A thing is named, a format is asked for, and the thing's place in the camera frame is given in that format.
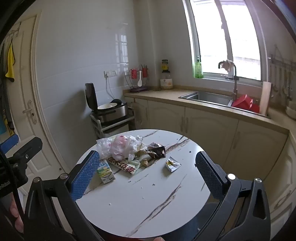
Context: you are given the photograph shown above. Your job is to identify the dark hanging cloth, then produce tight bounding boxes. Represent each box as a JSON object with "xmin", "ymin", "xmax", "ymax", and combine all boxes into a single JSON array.
[{"xmin": 0, "ymin": 42, "xmax": 12, "ymax": 123}]

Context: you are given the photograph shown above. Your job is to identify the white framed window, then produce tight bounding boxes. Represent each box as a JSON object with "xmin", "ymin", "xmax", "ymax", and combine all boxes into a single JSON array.
[{"xmin": 183, "ymin": 0, "xmax": 269, "ymax": 81}]

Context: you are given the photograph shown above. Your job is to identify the white bowl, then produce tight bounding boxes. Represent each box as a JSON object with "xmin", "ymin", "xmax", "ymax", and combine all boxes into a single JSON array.
[{"xmin": 285, "ymin": 103, "xmax": 296, "ymax": 120}]

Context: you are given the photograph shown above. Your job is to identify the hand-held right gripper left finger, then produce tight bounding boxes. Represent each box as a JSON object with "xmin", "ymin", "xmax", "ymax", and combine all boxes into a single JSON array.
[{"xmin": 23, "ymin": 150, "xmax": 104, "ymax": 241}]

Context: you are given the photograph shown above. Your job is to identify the blue yellow hanging bag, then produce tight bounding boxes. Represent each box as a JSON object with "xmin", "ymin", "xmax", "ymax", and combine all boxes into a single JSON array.
[{"xmin": 0, "ymin": 109, "xmax": 16, "ymax": 139}]

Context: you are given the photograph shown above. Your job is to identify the red white snack wrapper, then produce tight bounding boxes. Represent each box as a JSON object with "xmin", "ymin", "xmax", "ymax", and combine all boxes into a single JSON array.
[{"xmin": 107, "ymin": 157, "xmax": 137, "ymax": 176}]

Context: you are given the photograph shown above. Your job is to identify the metal kitchen faucet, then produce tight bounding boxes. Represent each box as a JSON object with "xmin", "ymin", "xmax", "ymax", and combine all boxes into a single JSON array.
[{"xmin": 218, "ymin": 61, "xmax": 238, "ymax": 100}]

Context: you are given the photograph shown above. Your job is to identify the clear jar with cream label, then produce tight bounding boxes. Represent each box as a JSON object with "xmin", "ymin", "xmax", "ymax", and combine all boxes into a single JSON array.
[{"xmin": 160, "ymin": 72, "xmax": 174, "ymax": 90}]

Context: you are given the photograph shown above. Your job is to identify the tan candy wrapper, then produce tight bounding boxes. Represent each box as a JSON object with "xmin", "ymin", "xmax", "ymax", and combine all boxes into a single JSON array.
[{"xmin": 134, "ymin": 148, "xmax": 153, "ymax": 161}]

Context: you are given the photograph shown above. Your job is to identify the silver black rice cooker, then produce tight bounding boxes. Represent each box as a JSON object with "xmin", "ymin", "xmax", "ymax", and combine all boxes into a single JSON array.
[{"xmin": 85, "ymin": 83, "xmax": 128, "ymax": 123}]

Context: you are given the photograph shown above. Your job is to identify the small yellow white wrapper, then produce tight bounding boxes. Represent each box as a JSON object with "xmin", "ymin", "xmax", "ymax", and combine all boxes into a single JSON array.
[{"xmin": 165, "ymin": 156, "xmax": 181, "ymax": 172}]

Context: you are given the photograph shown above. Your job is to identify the person's left hand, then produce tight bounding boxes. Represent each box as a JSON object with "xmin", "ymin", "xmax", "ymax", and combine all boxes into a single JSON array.
[{"xmin": 7, "ymin": 197, "xmax": 24, "ymax": 234}]

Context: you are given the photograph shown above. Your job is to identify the white storage rack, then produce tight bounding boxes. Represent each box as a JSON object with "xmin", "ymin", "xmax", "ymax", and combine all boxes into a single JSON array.
[{"xmin": 90, "ymin": 108, "xmax": 136, "ymax": 141}]

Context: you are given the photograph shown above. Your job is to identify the metal door handle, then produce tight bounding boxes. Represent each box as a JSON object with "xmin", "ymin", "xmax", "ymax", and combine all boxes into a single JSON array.
[{"xmin": 22, "ymin": 100, "xmax": 37, "ymax": 124}]

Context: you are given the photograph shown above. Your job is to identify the pale wooden cutting board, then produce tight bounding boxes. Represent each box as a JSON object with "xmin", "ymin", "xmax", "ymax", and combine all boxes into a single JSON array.
[{"xmin": 260, "ymin": 81, "xmax": 272, "ymax": 116}]

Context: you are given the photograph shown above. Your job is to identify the white door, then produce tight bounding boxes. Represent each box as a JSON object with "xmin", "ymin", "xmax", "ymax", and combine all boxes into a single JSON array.
[{"xmin": 0, "ymin": 14, "xmax": 71, "ymax": 209}]

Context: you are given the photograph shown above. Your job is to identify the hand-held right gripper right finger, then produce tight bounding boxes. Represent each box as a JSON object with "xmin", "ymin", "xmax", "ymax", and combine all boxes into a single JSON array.
[{"xmin": 195, "ymin": 151, "xmax": 271, "ymax": 241}]

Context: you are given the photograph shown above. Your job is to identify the metal door hook rack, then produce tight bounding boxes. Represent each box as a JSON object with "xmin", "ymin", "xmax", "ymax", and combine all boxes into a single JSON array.
[{"xmin": 4, "ymin": 22, "xmax": 23, "ymax": 42}]

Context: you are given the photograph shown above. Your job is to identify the pale rag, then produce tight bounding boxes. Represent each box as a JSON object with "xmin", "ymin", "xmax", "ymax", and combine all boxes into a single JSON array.
[{"xmin": 221, "ymin": 60, "xmax": 234, "ymax": 76}]

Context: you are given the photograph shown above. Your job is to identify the dark brown snack wrapper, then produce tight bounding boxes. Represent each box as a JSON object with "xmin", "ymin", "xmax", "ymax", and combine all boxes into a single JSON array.
[{"xmin": 146, "ymin": 142, "xmax": 167, "ymax": 160}]

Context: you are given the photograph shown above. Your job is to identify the red dustpan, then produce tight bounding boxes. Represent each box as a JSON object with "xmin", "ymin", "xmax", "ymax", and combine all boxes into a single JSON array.
[{"xmin": 231, "ymin": 94, "xmax": 260, "ymax": 114}]

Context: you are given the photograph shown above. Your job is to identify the cream kitchen cabinets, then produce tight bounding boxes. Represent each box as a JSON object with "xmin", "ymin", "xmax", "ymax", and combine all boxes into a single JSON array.
[{"xmin": 124, "ymin": 94, "xmax": 296, "ymax": 234}]

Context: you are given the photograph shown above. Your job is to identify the yellow hanging cloth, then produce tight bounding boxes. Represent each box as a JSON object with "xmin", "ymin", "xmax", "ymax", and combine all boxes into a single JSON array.
[{"xmin": 5, "ymin": 42, "xmax": 16, "ymax": 82}]

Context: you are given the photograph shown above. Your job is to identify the green white milk carton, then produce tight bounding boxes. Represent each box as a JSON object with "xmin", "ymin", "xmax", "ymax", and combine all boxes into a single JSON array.
[{"xmin": 96, "ymin": 159, "xmax": 116, "ymax": 185}]

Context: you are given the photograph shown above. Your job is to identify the steel kitchen sink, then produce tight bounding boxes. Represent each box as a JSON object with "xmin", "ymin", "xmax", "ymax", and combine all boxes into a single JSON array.
[{"xmin": 178, "ymin": 91, "xmax": 234, "ymax": 107}]

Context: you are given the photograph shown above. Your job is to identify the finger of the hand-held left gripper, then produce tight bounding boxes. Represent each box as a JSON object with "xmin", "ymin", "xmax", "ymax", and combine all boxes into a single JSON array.
[
  {"xmin": 13, "ymin": 137, "xmax": 43, "ymax": 166},
  {"xmin": 0, "ymin": 134, "xmax": 19, "ymax": 152}
]

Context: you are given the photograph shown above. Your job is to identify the white power cable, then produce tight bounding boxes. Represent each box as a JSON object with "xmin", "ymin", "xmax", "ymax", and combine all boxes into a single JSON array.
[{"xmin": 105, "ymin": 76, "xmax": 116, "ymax": 101}]

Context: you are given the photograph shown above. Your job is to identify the clear plastic bag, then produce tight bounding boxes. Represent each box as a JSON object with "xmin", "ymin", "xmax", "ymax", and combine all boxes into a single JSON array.
[{"xmin": 96, "ymin": 137, "xmax": 116, "ymax": 161}]

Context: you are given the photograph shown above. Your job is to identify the beige kitchen countertop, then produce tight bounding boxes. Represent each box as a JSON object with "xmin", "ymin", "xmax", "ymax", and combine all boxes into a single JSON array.
[{"xmin": 123, "ymin": 87, "xmax": 296, "ymax": 137}]

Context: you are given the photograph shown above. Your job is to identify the pink white plastic bag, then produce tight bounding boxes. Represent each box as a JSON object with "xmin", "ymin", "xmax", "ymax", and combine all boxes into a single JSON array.
[{"xmin": 109, "ymin": 135, "xmax": 144, "ymax": 161}]

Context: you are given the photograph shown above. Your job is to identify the green dish soap bottle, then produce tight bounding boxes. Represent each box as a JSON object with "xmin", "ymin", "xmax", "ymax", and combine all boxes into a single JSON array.
[{"xmin": 194, "ymin": 56, "xmax": 204, "ymax": 79}]

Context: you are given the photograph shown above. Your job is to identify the wall utensil rail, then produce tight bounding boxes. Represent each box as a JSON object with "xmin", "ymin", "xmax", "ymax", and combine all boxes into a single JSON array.
[{"xmin": 268, "ymin": 44, "xmax": 296, "ymax": 70}]

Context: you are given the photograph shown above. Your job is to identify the row of hanging metal utensils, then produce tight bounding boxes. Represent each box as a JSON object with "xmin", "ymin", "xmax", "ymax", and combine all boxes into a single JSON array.
[{"xmin": 270, "ymin": 62, "xmax": 295, "ymax": 101}]

